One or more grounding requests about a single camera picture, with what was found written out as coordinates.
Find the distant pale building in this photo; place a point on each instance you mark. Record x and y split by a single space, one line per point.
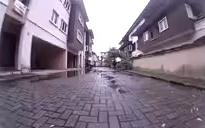
102 58

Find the green tree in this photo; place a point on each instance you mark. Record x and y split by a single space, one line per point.
112 55

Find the green bush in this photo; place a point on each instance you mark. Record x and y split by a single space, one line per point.
124 64

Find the grey paving brick road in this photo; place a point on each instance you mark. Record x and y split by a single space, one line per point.
96 103

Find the dark grey building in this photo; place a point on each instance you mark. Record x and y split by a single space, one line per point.
77 33

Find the raised concrete pavement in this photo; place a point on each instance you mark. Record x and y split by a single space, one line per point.
30 73

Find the white multi-storey building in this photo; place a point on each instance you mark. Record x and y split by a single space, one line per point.
40 23

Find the grey roadside kerb strip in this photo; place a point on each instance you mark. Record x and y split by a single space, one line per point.
176 79

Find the dark brown building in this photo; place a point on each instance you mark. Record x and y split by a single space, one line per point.
170 26

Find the pale concrete boundary wall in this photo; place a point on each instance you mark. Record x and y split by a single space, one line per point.
176 61

